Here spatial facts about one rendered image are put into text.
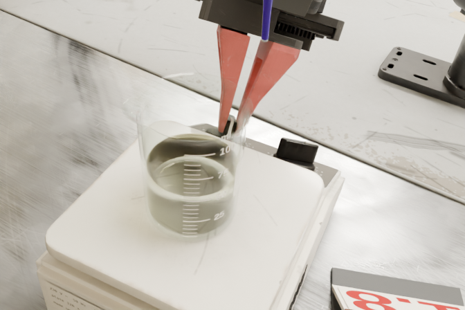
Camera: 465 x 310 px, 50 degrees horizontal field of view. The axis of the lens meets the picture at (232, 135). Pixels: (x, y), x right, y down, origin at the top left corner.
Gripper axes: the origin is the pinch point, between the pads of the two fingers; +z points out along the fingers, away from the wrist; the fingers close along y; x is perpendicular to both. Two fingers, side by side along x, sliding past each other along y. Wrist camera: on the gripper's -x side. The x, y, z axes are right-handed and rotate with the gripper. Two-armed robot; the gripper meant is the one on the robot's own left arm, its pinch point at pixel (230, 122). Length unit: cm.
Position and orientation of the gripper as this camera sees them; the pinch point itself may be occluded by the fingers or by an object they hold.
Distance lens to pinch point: 37.1
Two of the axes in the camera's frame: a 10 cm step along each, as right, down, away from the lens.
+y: 9.6, 2.6, 1.2
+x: -0.6, -2.3, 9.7
